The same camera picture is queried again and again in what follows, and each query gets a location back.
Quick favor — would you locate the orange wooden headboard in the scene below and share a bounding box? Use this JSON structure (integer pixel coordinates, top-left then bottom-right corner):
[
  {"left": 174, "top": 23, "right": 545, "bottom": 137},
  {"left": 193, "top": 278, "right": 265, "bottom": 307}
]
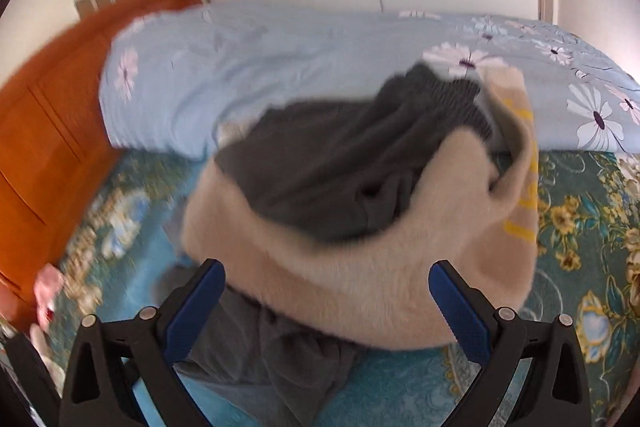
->
[{"left": 0, "top": 0, "right": 203, "bottom": 333}]

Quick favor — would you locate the teal floral bed sheet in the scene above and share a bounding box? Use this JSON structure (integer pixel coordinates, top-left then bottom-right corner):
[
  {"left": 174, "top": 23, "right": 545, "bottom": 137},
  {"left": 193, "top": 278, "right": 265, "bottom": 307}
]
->
[{"left": 35, "top": 147, "right": 640, "bottom": 427}]

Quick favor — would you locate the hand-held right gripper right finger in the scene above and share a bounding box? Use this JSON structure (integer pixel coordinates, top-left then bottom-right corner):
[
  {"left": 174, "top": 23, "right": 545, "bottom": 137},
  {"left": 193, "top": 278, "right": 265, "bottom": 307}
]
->
[{"left": 428, "top": 259, "right": 593, "bottom": 427}]

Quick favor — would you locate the light blue floral quilt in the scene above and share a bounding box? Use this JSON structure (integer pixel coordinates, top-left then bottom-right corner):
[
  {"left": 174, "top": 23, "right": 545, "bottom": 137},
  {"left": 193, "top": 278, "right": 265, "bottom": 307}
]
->
[{"left": 98, "top": 2, "right": 640, "bottom": 158}]

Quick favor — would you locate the light grey garment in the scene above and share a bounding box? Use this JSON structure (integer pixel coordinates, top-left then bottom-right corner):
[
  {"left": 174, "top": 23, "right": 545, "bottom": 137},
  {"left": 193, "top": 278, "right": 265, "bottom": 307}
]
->
[{"left": 152, "top": 267, "right": 371, "bottom": 427}]

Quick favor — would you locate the pink cloth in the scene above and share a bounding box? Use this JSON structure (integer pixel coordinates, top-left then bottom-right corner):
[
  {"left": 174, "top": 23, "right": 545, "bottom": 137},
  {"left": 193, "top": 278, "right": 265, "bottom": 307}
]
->
[{"left": 32, "top": 264, "right": 67, "bottom": 324}]

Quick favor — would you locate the dark grey garment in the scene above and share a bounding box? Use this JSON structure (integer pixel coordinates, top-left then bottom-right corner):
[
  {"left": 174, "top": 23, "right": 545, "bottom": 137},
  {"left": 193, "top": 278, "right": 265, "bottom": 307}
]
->
[{"left": 215, "top": 63, "right": 506, "bottom": 244}]

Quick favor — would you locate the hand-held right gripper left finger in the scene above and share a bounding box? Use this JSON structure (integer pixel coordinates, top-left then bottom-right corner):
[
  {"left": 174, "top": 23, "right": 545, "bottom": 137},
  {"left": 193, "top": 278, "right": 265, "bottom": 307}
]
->
[{"left": 59, "top": 258, "right": 226, "bottom": 427}]

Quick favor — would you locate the beige fuzzy garment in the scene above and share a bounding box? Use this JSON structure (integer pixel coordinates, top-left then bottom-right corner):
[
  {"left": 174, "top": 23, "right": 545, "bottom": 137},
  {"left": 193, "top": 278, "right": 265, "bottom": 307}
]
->
[{"left": 181, "top": 69, "right": 541, "bottom": 350}]

